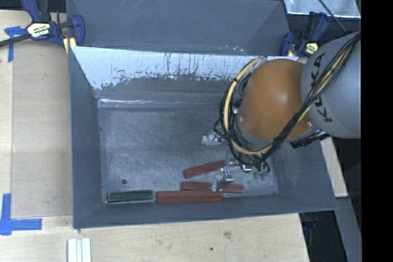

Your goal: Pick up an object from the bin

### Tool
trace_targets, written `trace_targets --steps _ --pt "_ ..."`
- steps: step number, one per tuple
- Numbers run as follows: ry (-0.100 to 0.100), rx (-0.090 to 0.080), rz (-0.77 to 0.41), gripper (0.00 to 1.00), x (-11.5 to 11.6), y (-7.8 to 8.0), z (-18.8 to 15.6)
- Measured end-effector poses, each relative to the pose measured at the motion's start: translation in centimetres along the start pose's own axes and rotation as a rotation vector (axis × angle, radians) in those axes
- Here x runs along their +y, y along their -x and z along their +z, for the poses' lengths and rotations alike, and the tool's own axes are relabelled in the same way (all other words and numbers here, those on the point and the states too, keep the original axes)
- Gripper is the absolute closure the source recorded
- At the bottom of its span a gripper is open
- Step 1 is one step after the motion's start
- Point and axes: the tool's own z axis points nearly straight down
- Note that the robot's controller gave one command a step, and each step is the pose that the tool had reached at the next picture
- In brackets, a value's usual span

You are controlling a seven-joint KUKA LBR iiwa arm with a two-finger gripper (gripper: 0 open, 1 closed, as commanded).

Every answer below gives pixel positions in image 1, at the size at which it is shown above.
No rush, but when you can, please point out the red-brown flat block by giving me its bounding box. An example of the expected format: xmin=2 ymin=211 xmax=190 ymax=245
xmin=183 ymin=160 xmax=225 ymax=179
xmin=181 ymin=181 xmax=244 ymax=194
xmin=156 ymin=190 xmax=223 ymax=204

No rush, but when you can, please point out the grey metal bin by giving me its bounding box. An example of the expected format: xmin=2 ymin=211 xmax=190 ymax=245
xmin=64 ymin=0 xmax=339 ymax=229

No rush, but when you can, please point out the dark green flat block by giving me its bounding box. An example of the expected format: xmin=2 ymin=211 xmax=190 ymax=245
xmin=107 ymin=189 xmax=155 ymax=204

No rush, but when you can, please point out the black cylinder on white bracket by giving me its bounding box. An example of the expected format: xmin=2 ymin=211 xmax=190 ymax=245
xmin=201 ymin=133 xmax=223 ymax=146

